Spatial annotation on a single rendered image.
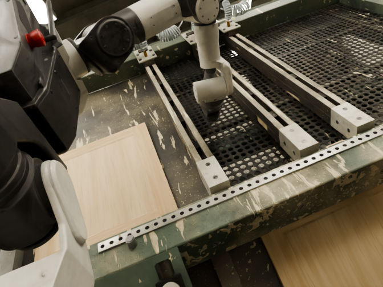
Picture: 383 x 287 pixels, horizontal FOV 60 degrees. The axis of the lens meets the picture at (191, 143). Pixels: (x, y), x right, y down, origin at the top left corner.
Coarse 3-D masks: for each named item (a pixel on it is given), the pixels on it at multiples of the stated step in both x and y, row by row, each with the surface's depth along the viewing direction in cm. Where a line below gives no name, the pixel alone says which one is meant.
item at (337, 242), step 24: (312, 216) 109; (336, 216) 109; (360, 216) 109; (264, 240) 107; (288, 240) 107; (312, 240) 107; (336, 240) 107; (360, 240) 107; (288, 264) 105; (312, 264) 105; (336, 264) 104; (360, 264) 104
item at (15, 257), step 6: (0, 252) 98; (6, 252) 97; (12, 252) 97; (18, 252) 98; (0, 258) 96; (6, 258) 95; (12, 258) 95; (18, 258) 97; (0, 264) 94; (6, 264) 94; (12, 264) 93; (18, 264) 96; (6, 270) 92; (12, 270) 91
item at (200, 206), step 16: (352, 144) 95; (304, 160) 95; (320, 160) 94; (272, 176) 93; (224, 192) 93; (240, 192) 91; (192, 208) 91; (144, 224) 91; (160, 224) 89; (112, 240) 89
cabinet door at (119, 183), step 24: (96, 144) 136; (120, 144) 132; (144, 144) 127; (72, 168) 127; (96, 168) 123; (120, 168) 120; (144, 168) 116; (96, 192) 112; (120, 192) 109; (144, 192) 107; (168, 192) 103; (96, 216) 103; (120, 216) 101; (144, 216) 98; (96, 240) 95
